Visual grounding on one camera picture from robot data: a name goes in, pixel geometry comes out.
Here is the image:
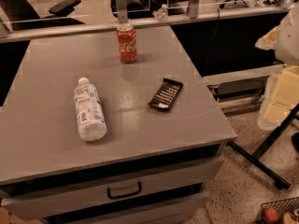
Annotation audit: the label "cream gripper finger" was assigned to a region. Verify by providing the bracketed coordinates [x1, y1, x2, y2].
[257, 65, 299, 131]

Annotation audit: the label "red coke can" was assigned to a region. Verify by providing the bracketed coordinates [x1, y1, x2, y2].
[117, 23, 137, 63]

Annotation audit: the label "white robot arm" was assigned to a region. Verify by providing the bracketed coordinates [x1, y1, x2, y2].
[255, 5, 299, 131]

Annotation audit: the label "small clear background bottle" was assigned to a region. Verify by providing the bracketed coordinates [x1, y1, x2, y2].
[152, 4, 168, 21]

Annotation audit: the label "clear plastic water bottle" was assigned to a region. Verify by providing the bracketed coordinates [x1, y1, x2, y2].
[74, 77, 107, 142]

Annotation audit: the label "black metal floor stand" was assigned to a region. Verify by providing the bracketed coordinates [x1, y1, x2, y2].
[228, 104, 299, 189]

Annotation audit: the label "black snack bar wrapper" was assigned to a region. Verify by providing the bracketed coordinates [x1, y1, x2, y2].
[148, 78, 183, 112]

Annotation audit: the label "red apple in basket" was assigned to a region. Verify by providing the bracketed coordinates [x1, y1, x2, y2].
[262, 207, 279, 224]

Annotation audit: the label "grey drawer cabinet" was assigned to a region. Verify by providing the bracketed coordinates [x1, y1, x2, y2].
[0, 27, 235, 224]

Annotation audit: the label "black office chair left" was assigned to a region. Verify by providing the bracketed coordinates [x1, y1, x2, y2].
[0, 0, 81, 31]

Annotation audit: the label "wire basket with fruit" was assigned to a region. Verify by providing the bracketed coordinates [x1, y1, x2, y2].
[254, 197, 299, 224]

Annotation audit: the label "black drawer handle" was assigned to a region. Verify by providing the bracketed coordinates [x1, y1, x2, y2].
[107, 181, 143, 200]

